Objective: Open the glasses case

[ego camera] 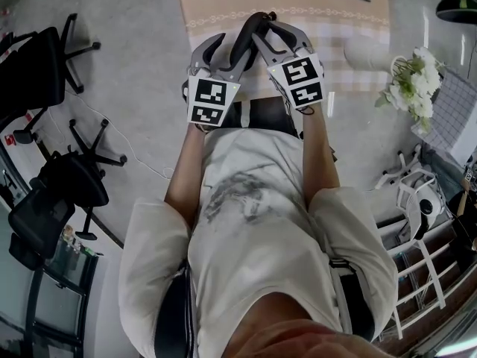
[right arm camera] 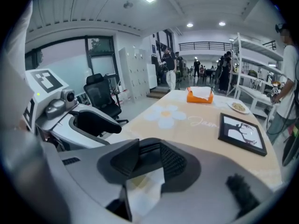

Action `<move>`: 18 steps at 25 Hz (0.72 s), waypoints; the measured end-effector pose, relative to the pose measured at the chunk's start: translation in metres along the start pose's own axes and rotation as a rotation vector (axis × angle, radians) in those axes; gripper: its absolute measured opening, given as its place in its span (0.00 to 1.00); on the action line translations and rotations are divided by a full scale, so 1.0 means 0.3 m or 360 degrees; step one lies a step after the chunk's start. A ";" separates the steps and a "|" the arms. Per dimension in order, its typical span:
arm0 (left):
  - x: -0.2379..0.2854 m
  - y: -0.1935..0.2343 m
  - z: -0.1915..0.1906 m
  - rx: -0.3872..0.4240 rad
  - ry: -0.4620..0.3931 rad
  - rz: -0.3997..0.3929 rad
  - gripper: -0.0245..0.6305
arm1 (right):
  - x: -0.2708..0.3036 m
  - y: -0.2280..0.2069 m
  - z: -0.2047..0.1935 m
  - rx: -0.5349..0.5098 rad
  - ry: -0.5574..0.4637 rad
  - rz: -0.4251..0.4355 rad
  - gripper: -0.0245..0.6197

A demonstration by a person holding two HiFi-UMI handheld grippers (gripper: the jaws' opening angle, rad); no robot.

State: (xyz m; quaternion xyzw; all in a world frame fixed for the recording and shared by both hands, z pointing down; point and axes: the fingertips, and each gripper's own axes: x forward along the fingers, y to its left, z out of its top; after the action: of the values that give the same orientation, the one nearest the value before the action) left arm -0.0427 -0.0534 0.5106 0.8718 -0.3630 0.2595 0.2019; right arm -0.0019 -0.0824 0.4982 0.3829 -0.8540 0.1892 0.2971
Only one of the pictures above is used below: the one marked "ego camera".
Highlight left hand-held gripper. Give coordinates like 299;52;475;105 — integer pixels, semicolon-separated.
181;32;255;130

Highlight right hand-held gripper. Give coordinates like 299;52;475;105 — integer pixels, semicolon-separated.
251;21;325;112

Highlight black glasses case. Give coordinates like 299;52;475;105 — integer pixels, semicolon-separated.
227;11;277;75

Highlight person's right forearm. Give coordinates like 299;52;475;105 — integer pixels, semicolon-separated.
300;104;340;212

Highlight person's left forearm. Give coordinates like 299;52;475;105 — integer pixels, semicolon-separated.
163;125;208;230

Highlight beige checkered flower tablecloth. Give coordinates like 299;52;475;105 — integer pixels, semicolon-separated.
174;0;392;106

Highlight person's dark trousers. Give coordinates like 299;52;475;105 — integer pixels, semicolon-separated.
219;97;301;139

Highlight white vase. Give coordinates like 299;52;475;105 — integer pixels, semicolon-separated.
343;39;396;72

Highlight white flower bouquet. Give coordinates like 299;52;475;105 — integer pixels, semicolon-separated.
374;46;446;136

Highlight white grid-pattern tablecloth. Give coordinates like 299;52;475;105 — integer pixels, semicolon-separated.
411;65;477;160

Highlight black office chair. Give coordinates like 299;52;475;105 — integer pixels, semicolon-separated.
0;13;102;119
7;117;128;271

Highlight person's white printed t-shirt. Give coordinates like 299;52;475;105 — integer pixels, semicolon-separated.
118;127;399;358

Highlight white office chair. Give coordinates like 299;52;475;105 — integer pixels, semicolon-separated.
374;143;446;242

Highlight white round device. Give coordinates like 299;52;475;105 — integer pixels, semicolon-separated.
417;198;440;225

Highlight white metal rack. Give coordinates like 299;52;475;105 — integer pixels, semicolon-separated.
376;222;467;341

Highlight person's head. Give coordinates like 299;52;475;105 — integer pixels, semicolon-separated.
223;292;377;358

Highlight glass display cabinet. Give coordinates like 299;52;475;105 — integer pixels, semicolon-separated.
0;151;105;358

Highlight white floor cable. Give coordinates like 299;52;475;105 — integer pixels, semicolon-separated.
48;91;176;178

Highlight black backpack strap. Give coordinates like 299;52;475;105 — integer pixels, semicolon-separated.
329;259;377;342
154;266;195;358

